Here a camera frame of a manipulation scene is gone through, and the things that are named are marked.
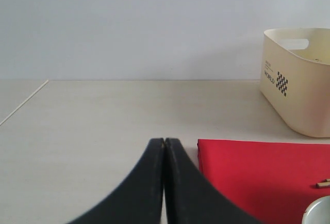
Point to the red table cloth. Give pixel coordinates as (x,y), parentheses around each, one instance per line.
(272,181)

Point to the cream plastic bin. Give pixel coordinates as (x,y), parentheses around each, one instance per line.
(295,77)

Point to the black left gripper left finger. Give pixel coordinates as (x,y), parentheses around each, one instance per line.
(138,198)

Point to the pale green ceramic bowl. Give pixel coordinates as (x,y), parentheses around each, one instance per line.
(317,212)

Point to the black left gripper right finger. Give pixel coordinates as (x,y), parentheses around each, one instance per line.
(190,197)

